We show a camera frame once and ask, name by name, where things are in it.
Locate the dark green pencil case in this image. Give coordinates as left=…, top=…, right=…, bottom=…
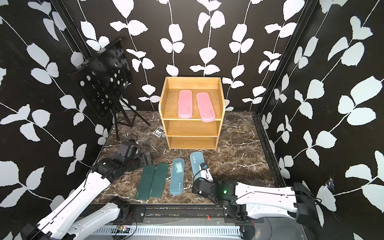
left=136, top=165, right=156, bottom=201
left=149, top=163, right=169, bottom=199

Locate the black perforated music stand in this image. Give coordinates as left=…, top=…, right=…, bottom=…
left=69, top=38, right=150, bottom=128

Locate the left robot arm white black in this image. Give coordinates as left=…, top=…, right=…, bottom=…
left=21, top=151, right=152, bottom=240

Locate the pink pencil case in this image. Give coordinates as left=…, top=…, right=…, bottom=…
left=196, top=92, right=216, bottom=123
left=178, top=90, right=193, bottom=119

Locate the small printed card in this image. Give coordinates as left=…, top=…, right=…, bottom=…
left=153, top=125, right=166, bottom=139

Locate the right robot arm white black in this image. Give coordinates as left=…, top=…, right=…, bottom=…
left=192, top=177, right=321, bottom=225

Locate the black base rail with ruler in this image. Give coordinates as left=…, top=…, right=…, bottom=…
left=50, top=203, right=310, bottom=240

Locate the teal pencil case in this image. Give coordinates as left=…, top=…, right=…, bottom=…
left=190, top=152, right=205, bottom=181
left=170, top=158, right=185, bottom=196

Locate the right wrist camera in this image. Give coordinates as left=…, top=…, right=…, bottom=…
left=200, top=162, right=214, bottom=183

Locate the wooden three-tier shelf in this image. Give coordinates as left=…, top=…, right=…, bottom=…
left=159, top=77, right=226, bottom=150

